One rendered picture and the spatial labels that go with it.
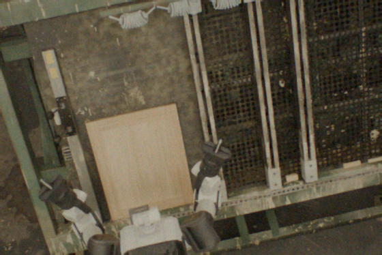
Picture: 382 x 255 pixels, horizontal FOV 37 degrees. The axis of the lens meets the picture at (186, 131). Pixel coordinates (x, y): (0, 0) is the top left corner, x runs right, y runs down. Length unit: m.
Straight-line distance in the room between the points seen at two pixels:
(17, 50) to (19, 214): 1.72
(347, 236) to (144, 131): 1.74
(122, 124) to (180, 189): 0.48
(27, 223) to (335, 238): 2.07
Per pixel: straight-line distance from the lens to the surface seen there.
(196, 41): 2.61
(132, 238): 2.48
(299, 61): 2.75
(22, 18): 2.53
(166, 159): 2.86
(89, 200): 2.93
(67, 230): 3.06
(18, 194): 4.24
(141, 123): 2.76
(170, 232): 2.46
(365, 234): 4.00
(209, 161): 2.38
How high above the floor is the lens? 3.68
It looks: 61 degrees down
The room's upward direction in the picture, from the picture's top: 7 degrees counter-clockwise
